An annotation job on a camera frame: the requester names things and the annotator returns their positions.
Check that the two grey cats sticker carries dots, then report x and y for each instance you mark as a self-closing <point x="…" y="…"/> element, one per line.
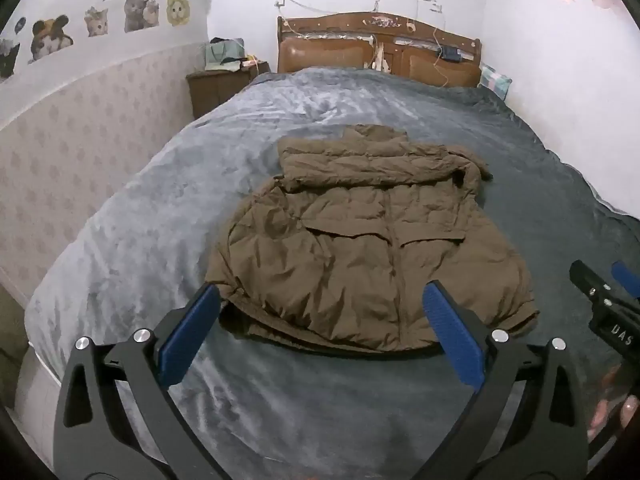
<point x="140" y="12"/>

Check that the green bag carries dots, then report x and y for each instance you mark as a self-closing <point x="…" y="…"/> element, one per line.
<point x="222" y="55"/>

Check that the tabby kitten wall sticker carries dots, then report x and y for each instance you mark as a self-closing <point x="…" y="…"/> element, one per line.
<point x="96" y="22"/>

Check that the black cat wall sticker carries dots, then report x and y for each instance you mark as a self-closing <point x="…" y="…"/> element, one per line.
<point x="9" y="60"/>

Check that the small orange object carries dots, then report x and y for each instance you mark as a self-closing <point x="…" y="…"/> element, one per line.
<point x="249" y="63"/>

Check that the bed with grey blanket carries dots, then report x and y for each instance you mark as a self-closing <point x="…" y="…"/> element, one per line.
<point x="150" y="210"/>

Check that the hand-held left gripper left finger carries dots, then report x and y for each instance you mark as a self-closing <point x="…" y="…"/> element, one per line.
<point x="187" y="335"/>

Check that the sunflower cat wall sticker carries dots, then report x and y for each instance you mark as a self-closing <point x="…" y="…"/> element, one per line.
<point x="178" y="10"/>

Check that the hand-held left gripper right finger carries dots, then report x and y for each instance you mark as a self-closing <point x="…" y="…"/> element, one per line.
<point x="452" y="335"/>

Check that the black device on headboard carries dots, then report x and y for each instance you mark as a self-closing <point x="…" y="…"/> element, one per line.
<point x="450" y="53"/>

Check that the wooden bed headboard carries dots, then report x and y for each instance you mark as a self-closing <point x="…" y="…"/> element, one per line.
<point x="320" y="52"/>

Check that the white bed sheet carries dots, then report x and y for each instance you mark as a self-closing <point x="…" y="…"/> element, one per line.
<point x="607" y="200"/>

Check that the plaid pillow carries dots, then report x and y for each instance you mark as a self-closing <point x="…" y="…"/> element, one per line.
<point x="495" y="80"/>

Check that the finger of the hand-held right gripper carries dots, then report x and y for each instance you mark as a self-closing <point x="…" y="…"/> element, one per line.
<point x="600" y="296"/>
<point x="626" y="274"/>

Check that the wooden nightstand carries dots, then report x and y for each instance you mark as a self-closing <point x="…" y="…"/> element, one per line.
<point x="215" y="92"/>

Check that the hatted cat wall sticker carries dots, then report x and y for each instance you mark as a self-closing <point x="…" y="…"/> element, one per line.
<point x="50" y="40"/>

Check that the brown puffer jacket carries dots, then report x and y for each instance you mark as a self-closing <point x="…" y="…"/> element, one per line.
<point x="360" y="240"/>

